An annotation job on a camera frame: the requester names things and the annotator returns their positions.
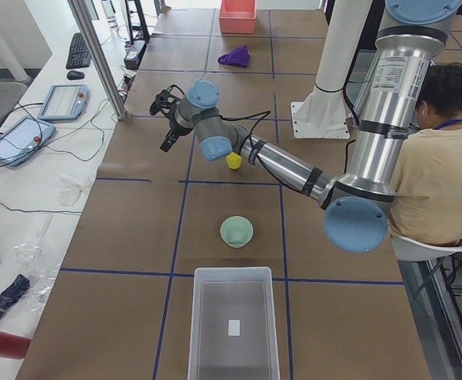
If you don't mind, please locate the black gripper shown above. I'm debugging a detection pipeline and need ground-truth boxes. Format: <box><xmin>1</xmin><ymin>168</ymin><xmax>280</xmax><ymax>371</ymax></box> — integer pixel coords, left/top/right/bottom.
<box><xmin>150</xmin><ymin>84</ymin><xmax>184</xmax><ymax>152</ymax></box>

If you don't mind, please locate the yellow plastic cup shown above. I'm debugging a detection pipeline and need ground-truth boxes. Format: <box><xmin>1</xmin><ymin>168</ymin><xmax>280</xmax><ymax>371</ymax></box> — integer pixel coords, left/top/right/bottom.
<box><xmin>225</xmin><ymin>152</ymin><xmax>242</xmax><ymax>170</ymax></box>

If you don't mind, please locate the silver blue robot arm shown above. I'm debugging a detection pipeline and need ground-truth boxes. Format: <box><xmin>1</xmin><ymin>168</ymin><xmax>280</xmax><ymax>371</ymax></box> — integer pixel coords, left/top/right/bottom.
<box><xmin>150</xmin><ymin>1</ymin><xmax>460</xmax><ymax>253</ymax></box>

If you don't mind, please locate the black power box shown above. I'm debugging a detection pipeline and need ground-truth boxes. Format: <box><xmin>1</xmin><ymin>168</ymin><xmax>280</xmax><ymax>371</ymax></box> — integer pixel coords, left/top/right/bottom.
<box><xmin>123</xmin><ymin>40</ymin><xmax>146</xmax><ymax>70</ymax></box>

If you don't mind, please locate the clear plastic storage box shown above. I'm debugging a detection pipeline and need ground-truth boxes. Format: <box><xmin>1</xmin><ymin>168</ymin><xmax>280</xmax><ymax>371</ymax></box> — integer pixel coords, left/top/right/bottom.
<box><xmin>187</xmin><ymin>267</ymin><xmax>281</xmax><ymax>379</ymax></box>

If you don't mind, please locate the purple cloth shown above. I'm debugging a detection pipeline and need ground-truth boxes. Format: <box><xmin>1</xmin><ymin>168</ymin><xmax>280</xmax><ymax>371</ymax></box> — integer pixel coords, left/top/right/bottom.
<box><xmin>218</xmin><ymin>45</ymin><xmax>251</xmax><ymax>67</ymax></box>

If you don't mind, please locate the upper teach pendant tablet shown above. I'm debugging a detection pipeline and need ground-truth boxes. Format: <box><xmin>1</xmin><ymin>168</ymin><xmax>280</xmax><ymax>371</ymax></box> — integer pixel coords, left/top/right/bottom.
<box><xmin>38</xmin><ymin>84</ymin><xmax>89</xmax><ymax>123</ymax></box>

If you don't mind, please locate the teach pendant tablet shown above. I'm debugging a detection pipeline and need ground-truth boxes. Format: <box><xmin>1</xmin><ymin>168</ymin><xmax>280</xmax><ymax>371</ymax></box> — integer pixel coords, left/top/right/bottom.
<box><xmin>38</xmin><ymin>84</ymin><xmax>89</xmax><ymax>123</ymax></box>
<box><xmin>0</xmin><ymin>116</ymin><xmax>55</xmax><ymax>167</ymax></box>

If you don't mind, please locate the light green bowl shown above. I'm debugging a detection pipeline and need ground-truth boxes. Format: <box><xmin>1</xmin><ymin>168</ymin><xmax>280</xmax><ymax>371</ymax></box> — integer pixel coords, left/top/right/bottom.
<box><xmin>220</xmin><ymin>215</ymin><xmax>254</xmax><ymax>249</ymax></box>

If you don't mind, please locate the white crumpled cloth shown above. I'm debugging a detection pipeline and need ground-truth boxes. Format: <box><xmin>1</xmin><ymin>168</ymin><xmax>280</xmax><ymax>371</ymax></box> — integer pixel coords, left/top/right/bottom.
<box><xmin>57</xmin><ymin>174</ymin><xmax>93</xmax><ymax>206</ymax></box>

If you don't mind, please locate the black computer mouse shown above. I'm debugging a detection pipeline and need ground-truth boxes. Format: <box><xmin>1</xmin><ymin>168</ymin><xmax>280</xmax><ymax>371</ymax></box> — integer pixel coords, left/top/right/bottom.
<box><xmin>66</xmin><ymin>70</ymin><xmax>85</xmax><ymax>81</ymax></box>

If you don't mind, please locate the black keyboard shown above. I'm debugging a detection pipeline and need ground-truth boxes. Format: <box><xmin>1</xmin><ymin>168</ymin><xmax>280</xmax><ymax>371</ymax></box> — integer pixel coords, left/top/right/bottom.
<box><xmin>66</xmin><ymin>32</ymin><xmax>91</xmax><ymax>70</ymax></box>

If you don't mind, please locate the pink plastic tray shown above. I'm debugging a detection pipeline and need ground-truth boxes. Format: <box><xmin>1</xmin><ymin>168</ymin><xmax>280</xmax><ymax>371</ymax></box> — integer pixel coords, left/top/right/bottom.
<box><xmin>218</xmin><ymin>0</ymin><xmax>256</xmax><ymax>34</ymax></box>

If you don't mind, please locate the lower teach pendant tablet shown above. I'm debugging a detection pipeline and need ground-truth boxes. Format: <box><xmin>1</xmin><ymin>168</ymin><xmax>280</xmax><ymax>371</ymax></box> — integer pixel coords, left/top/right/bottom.
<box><xmin>0</xmin><ymin>116</ymin><xmax>55</xmax><ymax>167</ymax></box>

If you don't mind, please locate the clear crumpled plastic wrap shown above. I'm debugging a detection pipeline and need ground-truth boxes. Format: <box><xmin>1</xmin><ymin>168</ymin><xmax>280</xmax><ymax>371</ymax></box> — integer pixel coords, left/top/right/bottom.
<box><xmin>13</xmin><ymin>238</ymin><xmax>60</xmax><ymax>315</ymax></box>

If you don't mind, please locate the folded dark blue umbrella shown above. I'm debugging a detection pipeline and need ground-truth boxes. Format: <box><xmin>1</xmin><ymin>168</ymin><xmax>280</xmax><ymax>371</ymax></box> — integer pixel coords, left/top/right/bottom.
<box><xmin>0</xmin><ymin>274</ymin><xmax>30</xmax><ymax>319</ymax></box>

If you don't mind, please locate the white chair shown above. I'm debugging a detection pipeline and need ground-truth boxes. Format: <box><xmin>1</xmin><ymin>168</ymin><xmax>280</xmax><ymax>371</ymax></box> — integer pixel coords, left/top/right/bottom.
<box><xmin>391</xmin><ymin>229</ymin><xmax>462</xmax><ymax>294</ymax></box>

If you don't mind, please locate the seated person beige shirt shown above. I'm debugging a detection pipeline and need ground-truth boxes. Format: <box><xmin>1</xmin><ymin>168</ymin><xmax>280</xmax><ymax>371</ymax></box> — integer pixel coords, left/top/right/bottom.
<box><xmin>388</xmin><ymin>63</ymin><xmax>462</xmax><ymax>246</ymax></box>

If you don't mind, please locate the red bottle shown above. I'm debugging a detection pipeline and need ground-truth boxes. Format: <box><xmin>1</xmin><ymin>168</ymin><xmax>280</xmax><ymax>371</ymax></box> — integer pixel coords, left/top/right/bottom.
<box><xmin>0</xmin><ymin>331</ymin><xmax>31</xmax><ymax>359</ymax></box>

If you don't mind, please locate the aluminium frame post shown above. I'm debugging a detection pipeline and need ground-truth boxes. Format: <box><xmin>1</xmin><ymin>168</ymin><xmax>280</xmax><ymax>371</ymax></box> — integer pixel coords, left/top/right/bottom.
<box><xmin>67</xmin><ymin>0</ymin><xmax>127</xmax><ymax>120</ymax></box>

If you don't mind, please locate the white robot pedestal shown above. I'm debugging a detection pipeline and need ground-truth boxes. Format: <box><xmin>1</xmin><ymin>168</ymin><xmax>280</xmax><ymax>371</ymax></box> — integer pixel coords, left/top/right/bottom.
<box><xmin>291</xmin><ymin>0</ymin><xmax>384</xmax><ymax>139</ymax></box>

